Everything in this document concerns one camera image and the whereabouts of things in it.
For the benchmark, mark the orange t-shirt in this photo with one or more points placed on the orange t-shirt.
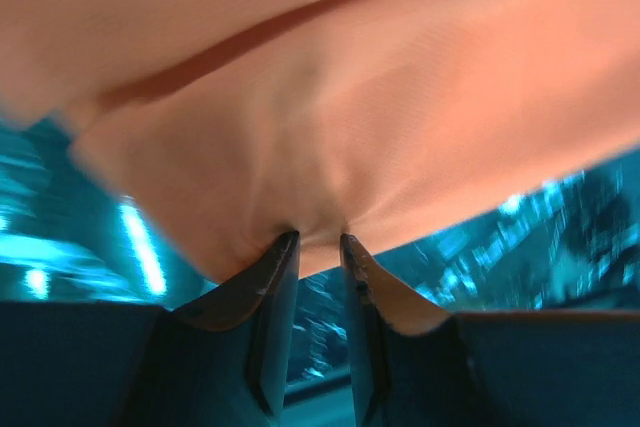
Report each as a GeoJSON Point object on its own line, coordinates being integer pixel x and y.
{"type": "Point", "coordinates": [232, 121]}

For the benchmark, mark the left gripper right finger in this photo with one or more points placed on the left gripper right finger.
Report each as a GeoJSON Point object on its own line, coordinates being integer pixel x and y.
{"type": "Point", "coordinates": [409, 366]}

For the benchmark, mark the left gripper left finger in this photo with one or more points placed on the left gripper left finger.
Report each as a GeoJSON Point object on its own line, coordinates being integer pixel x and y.
{"type": "Point", "coordinates": [221, 359]}

